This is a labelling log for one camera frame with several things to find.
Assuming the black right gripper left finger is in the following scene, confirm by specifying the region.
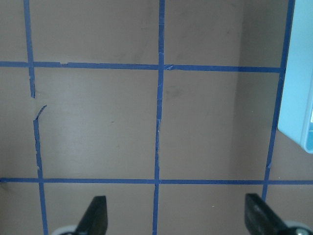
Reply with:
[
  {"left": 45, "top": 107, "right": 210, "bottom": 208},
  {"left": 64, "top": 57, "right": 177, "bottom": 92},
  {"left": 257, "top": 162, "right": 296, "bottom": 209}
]
[{"left": 74, "top": 196, "right": 108, "bottom": 235}]

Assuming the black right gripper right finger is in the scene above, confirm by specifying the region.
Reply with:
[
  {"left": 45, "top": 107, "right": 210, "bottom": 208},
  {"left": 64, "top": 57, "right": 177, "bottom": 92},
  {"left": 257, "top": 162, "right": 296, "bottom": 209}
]
[{"left": 245, "top": 193, "right": 289, "bottom": 235}]

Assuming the light blue plastic bin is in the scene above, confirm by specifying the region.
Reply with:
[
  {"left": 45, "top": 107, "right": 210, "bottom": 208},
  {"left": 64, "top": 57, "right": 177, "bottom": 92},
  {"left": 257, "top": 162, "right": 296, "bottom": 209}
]
[{"left": 278, "top": 0, "right": 313, "bottom": 154}]

